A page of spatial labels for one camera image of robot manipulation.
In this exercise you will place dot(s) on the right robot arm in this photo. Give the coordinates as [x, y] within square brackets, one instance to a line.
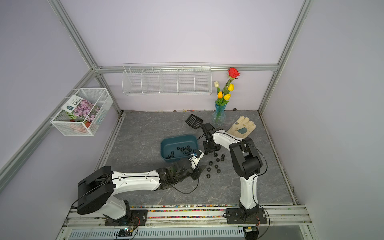
[247, 163]

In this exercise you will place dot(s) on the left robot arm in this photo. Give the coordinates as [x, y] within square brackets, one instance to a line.
[96, 192]

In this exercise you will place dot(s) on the white wire basket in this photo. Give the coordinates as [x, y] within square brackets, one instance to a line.
[72, 128]

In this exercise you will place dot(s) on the black plastic scoop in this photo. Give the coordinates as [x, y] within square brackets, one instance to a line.
[194, 122]

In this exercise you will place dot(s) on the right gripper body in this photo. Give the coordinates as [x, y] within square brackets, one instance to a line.
[210, 146]

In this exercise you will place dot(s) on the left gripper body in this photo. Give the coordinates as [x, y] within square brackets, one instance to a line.
[195, 174]

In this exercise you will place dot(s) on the white wire wall shelf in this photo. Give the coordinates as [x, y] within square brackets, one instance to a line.
[167, 79]

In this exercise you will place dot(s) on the metal base rail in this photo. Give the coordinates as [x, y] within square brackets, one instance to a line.
[190, 221]

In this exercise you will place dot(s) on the red and yellow flowers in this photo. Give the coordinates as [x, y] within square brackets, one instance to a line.
[224, 93]

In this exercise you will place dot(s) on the pink flower packet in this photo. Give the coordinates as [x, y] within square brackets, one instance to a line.
[80, 109]

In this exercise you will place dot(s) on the teal plastic storage box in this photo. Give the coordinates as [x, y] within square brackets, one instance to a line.
[169, 146]

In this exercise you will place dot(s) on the cream work glove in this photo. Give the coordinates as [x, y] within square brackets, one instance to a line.
[242, 127]

